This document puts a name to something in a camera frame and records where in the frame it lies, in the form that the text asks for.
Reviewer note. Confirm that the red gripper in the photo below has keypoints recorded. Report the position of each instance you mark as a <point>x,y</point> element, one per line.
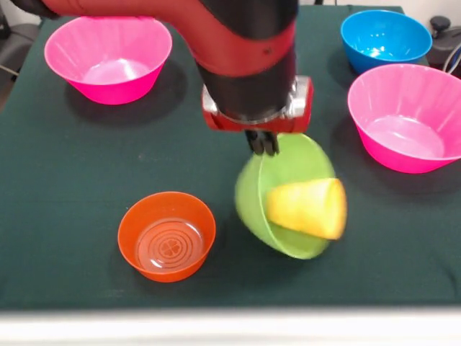
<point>259,127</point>

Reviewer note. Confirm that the green bowl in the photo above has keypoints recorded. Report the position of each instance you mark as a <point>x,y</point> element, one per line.
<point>248,194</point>

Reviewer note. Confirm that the yellow cup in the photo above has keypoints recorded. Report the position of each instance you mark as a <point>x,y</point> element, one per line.
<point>309,209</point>

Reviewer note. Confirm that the orange bowl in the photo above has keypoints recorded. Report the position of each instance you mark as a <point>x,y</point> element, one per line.
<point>165,238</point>

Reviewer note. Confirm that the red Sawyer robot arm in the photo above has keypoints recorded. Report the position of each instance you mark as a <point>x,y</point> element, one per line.
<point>245,47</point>

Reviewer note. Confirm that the large pink bowl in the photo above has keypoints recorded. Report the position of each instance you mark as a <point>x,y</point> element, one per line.
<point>108,61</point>
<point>407,122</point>

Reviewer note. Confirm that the blue bowl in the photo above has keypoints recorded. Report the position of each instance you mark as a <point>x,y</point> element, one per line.
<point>385,43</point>

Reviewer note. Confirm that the dark green tablecloth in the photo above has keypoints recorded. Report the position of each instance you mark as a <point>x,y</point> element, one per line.
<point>72,162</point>

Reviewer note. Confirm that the black pedestal leg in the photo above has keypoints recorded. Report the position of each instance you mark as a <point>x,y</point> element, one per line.
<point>441,39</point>

